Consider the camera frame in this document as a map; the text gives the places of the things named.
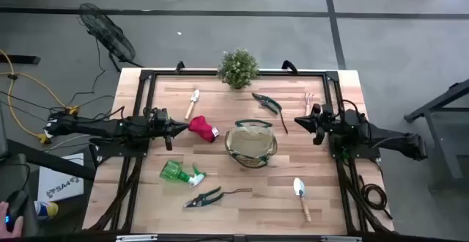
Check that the black computer mouse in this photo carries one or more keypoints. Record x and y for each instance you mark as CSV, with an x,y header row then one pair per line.
x,y
17,201

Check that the black metal beam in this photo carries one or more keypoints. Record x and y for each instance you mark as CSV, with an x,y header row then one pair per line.
x,y
51,159

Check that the black floor bar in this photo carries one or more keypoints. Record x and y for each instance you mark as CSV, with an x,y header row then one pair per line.
x,y
18,59

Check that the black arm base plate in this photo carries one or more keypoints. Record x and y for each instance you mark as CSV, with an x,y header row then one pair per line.
x,y
366,154
110,151

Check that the red gardening glove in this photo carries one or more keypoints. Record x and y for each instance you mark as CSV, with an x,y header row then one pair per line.
x,y
203,128

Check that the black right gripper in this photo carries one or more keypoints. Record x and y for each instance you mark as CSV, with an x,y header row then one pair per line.
x,y
322,124

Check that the person's hand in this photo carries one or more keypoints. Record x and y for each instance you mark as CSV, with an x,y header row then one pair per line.
x,y
3,220

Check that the yellow and blue bottle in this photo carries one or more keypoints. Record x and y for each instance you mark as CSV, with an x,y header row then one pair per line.
x,y
49,209

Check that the green spray bottle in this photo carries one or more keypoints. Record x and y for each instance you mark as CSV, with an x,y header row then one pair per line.
x,y
172,171

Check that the black table clamp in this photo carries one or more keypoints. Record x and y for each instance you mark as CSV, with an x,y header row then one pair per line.
x,y
289,66
179,66

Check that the black floor fan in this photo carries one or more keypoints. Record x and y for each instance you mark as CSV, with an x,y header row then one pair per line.
x,y
106,33

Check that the grey metal stand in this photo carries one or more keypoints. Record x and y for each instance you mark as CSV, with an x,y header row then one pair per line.
x,y
438,102

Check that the potted green plant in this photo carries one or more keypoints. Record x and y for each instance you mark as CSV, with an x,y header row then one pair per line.
x,y
238,67

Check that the dark grey desk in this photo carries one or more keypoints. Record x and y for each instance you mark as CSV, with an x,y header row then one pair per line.
x,y
14,176

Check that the black metal table frame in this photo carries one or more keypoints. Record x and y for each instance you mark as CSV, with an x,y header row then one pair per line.
x,y
183,73

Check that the silver table bracket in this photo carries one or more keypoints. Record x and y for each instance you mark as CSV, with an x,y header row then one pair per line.
x,y
340,239
135,238

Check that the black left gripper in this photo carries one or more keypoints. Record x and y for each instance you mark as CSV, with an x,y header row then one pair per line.
x,y
165,130

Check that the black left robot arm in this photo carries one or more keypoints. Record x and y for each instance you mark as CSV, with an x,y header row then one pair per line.
x,y
91,128

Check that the white printed cardboard box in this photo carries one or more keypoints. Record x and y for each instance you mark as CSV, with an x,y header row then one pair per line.
x,y
58,183

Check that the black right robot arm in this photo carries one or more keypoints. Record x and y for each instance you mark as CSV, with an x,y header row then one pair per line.
x,y
384,135

